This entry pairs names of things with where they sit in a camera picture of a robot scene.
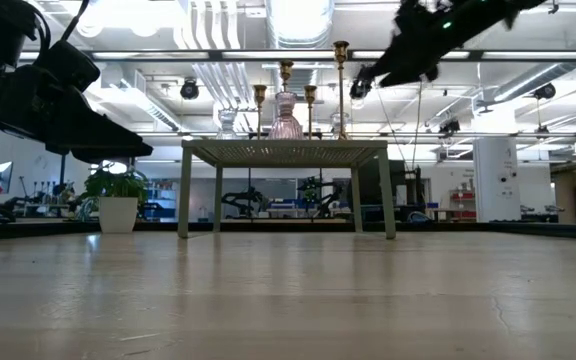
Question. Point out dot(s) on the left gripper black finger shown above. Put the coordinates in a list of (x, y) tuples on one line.
[(95, 132), (118, 155)]

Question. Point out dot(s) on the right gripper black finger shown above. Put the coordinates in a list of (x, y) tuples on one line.
[(398, 67), (415, 76)]

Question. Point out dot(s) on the tall gold candlestick holder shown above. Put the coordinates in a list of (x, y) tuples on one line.
[(340, 50)]

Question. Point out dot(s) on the clear glass candle holder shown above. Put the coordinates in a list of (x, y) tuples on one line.
[(337, 127), (227, 125)]

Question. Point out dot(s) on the medium gold candlestick holder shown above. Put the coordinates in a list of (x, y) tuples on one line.
[(286, 67)]

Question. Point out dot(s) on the pink ribbed glass candle holder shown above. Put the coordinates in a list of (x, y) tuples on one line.
[(286, 125)]

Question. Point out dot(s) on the short gold candlestick holder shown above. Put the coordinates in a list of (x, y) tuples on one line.
[(310, 92), (260, 92)]

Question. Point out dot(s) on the black metal rack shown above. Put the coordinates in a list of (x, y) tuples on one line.
[(62, 175)]

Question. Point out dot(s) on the green plant in white pot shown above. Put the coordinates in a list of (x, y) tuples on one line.
[(118, 215)]

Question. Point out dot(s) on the small grey monitor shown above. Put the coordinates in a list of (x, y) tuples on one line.
[(1, 177)]

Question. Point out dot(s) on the dark cabinet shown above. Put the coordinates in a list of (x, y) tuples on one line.
[(370, 195)]

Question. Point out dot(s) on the white column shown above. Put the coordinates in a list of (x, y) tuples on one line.
[(495, 175)]

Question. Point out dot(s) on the red storage shelf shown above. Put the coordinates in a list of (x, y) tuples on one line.
[(460, 196)]

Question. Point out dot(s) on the pale green perforated metal shelf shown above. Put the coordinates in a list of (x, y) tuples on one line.
[(293, 152)]

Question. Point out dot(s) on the black ceiling-mounted camera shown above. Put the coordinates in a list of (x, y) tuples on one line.
[(449, 127), (359, 91), (545, 91), (189, 90)]

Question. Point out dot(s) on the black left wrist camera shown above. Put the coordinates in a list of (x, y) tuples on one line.
[(70, 65)]

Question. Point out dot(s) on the black overhead frame bar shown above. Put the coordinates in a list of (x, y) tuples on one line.
[(476, 55)]

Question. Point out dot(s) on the silver ventilation duct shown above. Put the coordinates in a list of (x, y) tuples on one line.
[(300, 22)]

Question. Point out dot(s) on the black table edge rail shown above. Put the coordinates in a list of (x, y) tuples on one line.
[(18, 230)]

